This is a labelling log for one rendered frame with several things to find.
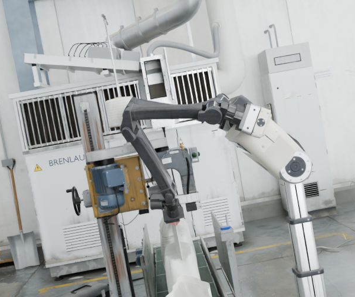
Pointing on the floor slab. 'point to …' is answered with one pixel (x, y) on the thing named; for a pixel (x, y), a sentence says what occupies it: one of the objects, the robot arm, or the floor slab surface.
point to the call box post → (232, 268)
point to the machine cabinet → (49, 221)
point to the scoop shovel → (22, 240)
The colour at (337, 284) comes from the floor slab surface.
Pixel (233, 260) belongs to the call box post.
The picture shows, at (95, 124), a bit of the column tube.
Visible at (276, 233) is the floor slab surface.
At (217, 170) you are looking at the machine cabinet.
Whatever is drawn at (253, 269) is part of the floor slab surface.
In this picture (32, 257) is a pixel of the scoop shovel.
